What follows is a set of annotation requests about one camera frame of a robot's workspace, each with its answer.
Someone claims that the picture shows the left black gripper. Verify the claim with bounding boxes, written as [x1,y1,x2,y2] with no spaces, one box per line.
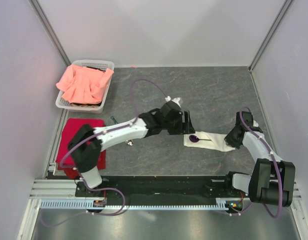
[162,110,194,135]

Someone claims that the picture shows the purple handled spoon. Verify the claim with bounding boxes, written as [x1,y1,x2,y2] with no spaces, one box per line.
[188,134,211,143]

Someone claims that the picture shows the white cloth napkin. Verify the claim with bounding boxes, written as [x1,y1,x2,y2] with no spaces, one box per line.
[183,131,236,152]

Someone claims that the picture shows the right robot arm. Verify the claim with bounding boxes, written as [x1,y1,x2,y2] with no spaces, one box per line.
[223,111,296,207]

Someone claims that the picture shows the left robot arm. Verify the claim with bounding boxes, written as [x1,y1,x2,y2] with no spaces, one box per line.
[60,98,195,197]

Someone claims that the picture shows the salmon pink cloth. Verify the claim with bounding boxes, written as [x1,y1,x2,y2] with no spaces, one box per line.
[56,64,114,105]

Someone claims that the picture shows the red folded cloth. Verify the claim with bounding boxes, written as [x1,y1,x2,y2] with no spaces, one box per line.
[55,118,106,180]

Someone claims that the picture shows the white plastic basket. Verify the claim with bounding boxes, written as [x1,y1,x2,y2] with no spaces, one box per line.
[55,59,115,114]

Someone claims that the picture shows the green handled metal spoon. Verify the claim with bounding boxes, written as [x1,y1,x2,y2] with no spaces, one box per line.
[110,116,134,146]

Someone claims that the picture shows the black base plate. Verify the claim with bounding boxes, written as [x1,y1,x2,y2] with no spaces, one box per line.
[75,175,249,199]

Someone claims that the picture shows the slotted cable duct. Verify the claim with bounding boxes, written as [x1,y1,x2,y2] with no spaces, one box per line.
[40,199,230,211]

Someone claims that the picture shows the right aluminium frame post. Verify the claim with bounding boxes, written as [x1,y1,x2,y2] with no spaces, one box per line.
[248,0,294,73]

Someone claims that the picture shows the aluminium frame post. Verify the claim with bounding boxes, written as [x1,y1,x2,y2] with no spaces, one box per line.
[248,0,294,73]
[29,0,71,66]

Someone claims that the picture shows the left aluminium frame post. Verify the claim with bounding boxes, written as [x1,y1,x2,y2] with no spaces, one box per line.
[29,0,71,66]

